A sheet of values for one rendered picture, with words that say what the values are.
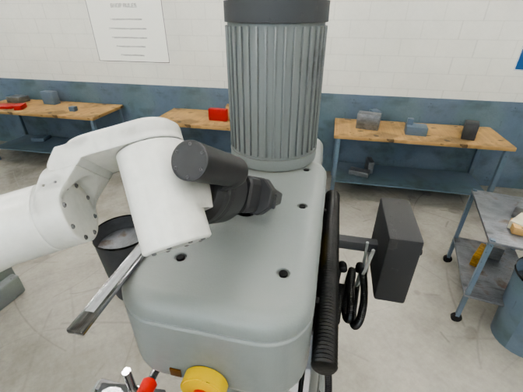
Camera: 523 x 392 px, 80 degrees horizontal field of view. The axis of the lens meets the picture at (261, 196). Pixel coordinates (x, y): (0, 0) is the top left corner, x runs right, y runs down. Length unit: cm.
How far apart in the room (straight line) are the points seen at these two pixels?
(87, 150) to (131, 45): 524
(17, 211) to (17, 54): 665
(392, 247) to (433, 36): 412
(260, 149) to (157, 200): 40
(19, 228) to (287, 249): 31
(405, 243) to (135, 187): 65
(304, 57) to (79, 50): 560
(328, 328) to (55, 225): 35
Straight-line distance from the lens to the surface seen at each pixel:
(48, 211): 32
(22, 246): 34
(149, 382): 56
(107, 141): 31
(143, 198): 29
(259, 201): 45
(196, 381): 46
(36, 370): 299
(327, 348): 46
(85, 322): 41
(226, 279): 41
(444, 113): 500
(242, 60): 63
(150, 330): 45
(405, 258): 84
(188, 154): 27
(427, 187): 459
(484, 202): 317
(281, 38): 60
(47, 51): 652
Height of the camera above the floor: 218
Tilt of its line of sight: 30 degrees down
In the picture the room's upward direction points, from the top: straight up
